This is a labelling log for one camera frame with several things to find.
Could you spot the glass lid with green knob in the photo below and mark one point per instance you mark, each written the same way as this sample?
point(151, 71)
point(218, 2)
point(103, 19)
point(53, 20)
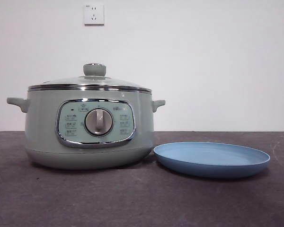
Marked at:
point(94, 69)

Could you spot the pale green electric steamer pot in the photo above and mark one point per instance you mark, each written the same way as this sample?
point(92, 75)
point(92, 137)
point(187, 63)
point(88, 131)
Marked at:
point(42, 132)

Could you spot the white wall socket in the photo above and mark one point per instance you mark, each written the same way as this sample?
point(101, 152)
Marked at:
point(94, 14)

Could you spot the blue round plate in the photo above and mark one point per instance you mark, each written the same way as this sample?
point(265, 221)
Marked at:
point(203, 156)

